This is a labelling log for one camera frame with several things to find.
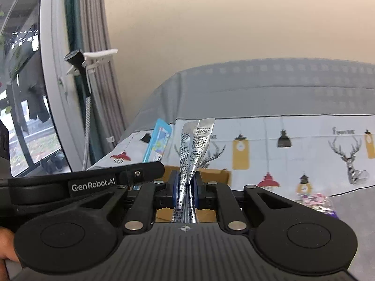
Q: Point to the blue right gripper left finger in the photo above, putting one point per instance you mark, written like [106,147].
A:
[172,189]

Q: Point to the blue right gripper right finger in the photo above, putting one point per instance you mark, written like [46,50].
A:
[198,191]

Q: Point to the blue white snack bar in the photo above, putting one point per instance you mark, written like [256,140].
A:
[158,142]

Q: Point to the silver foil snack stick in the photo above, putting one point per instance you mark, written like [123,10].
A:
[194,142]

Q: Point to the person's left hand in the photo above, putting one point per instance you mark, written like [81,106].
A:
[7,251]

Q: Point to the open cardboard box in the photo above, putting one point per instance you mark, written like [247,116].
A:
[164,215]

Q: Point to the pair of shoes outside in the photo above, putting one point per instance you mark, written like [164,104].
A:
[53,163]

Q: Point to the grey patterned sofa cover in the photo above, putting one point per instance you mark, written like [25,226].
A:
[298,127]

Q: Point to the purple snack wrapper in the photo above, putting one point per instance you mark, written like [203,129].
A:
[332,214]

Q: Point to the grey curtain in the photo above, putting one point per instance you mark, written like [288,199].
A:
[102,111]

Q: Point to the white window frame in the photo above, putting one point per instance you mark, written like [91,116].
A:
[60,85]

